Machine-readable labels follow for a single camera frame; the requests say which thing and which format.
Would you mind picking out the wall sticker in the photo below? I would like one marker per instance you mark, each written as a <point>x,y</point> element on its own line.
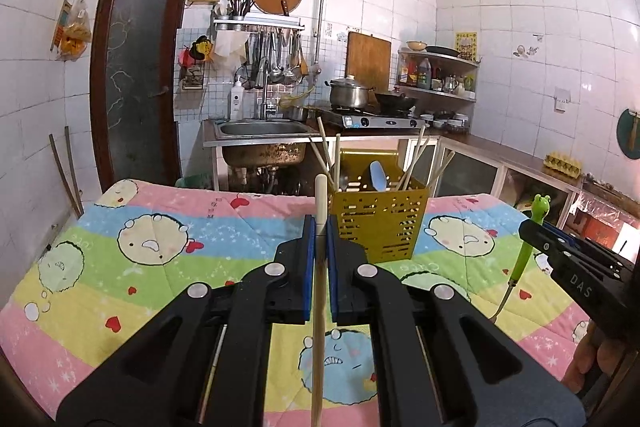
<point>522,52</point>

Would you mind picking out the blue plastic spoon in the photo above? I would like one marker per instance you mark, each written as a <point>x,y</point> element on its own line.
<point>377,174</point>

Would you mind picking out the green round wall board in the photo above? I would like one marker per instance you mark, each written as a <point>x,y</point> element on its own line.
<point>627,134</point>

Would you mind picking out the green basin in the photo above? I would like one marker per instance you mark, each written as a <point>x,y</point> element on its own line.
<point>195,182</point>

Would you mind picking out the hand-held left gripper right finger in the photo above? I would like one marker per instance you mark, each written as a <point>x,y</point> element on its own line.
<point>332,267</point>

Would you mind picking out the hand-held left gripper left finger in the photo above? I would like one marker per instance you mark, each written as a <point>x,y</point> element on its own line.
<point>310,267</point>

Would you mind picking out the egg carton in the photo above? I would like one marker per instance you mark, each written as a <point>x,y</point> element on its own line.
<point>562,163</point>

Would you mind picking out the steel wall utensil rack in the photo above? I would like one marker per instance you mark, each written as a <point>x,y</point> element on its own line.
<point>260,23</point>

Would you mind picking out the white soap bottle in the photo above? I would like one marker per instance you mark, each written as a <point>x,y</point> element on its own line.
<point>237,102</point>

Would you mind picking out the steel corner shelf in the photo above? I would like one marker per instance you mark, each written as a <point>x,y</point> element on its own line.
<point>450,93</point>

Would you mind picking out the white wall socket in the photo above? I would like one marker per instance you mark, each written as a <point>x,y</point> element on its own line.
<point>563,100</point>

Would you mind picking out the yellow slotted utensil holder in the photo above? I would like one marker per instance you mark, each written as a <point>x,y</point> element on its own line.
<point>380,222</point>

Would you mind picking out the bowl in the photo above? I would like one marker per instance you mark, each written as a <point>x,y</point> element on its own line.
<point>416,46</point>

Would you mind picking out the rectangular wooden cutting board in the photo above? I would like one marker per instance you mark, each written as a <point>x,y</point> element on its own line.
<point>369,59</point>

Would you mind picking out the steel cooking pot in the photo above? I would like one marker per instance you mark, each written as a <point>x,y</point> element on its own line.
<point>347,94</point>

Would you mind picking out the wooden chopstick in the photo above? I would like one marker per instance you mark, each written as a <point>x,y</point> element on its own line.
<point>338,157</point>
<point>314,152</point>
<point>445,164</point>
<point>417,147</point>
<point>321,197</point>
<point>325,147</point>

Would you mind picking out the hanging plastic bag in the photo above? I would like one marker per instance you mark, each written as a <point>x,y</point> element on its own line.
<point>72,32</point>

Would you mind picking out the red box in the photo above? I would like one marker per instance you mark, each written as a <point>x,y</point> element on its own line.
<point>600,227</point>

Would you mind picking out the printed cartoon blanket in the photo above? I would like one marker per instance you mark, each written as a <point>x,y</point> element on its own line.
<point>150,267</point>

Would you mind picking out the person's right hand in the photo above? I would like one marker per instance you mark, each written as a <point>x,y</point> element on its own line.
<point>585,357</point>

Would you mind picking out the steel kitchen sink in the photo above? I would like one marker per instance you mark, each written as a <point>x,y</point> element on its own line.
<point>260,129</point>

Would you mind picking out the kitchen counter cabinet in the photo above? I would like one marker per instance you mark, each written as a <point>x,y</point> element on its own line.
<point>480,167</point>

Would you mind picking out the row of hanging kitchen utensils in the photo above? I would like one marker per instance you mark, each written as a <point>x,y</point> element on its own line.
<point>280,57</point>

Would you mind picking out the black pan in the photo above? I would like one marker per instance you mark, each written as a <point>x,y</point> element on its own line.
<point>442,52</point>

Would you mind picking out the black wok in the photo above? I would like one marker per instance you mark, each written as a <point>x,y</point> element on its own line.
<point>395,101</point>

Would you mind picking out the brown frosted glass door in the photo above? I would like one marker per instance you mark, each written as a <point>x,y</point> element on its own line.
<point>140,82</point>

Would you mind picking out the steel gas stove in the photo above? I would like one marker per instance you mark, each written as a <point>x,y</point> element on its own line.
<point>380,121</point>

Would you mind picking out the thin stick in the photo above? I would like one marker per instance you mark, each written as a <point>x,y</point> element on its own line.
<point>62,172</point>
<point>74,167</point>

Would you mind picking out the green oil bottle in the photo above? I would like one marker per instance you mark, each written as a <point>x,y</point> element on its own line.
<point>424,76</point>

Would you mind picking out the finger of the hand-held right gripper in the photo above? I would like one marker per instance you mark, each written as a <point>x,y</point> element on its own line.
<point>560,229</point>
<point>565,252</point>

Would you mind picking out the metal spoon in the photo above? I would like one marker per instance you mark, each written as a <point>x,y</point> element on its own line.
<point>344,183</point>

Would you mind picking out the yellow wall poster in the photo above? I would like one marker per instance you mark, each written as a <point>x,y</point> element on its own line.
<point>466,47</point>

